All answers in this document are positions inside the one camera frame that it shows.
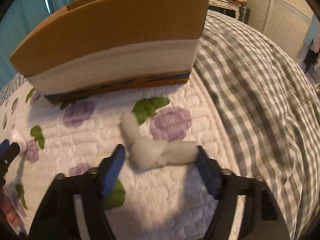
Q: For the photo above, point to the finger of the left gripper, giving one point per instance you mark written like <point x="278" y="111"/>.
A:
<point x="9" y="151"/>

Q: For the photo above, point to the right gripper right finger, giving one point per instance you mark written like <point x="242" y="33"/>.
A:
<point x="246" y="207"/>

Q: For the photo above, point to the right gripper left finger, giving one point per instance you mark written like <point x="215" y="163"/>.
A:
<point x="72" y="207"/>

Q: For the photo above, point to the white knotted sock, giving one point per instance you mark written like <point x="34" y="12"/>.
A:
<point x="146" y="153"/>

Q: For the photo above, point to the person's hand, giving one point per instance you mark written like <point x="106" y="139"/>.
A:
<point x="8" y="210"/>

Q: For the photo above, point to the grey checked bedsheet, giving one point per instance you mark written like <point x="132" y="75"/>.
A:
<point x="247" y="103"/>

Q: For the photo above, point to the teal curtain left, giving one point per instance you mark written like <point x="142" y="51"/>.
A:
<point x="20" y="19"/>

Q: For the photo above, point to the cardboard box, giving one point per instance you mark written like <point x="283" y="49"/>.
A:
<point x="96" y="46"/>

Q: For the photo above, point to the hanging clothes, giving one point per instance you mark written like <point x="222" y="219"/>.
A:
<point x="311" y="44"/>

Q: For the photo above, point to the cream louvered wardrobe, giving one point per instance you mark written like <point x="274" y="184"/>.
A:
<point x="285" y="22"/>

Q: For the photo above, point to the white dressing table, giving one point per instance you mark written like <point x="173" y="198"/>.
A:
<point x="225" y="7"/>

